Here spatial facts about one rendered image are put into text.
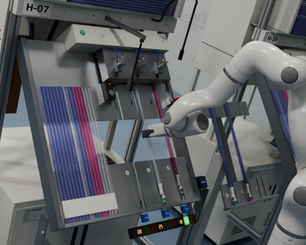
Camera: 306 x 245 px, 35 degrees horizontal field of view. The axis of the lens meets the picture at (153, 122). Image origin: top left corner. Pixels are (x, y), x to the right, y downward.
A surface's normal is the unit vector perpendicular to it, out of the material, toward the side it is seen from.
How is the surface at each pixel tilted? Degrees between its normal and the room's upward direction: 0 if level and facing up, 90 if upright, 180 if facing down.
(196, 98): 36
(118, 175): 46
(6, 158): 0
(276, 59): 69
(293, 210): 127
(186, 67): 90
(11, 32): 90
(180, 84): 90
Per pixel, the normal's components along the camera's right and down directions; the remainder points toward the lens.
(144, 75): 0.62, -0.33
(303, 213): -0.40, 0.76
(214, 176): -0.73, 0.05
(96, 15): 0.61, 0.43
